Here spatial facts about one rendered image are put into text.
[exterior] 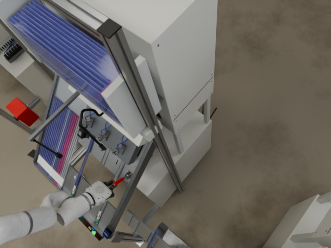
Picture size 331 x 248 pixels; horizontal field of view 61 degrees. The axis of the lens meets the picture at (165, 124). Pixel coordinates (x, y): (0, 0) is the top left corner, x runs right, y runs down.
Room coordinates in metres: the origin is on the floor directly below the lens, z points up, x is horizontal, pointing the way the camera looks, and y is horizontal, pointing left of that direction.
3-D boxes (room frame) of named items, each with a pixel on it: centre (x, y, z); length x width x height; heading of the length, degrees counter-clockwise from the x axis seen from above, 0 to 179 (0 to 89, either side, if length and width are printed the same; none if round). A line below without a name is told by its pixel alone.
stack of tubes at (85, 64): (0.72, 0.23, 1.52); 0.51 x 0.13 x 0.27; 32
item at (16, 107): (1.20, 0.94, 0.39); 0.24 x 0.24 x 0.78; 32
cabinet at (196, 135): (0.83, 0.16, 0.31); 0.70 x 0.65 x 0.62; 32
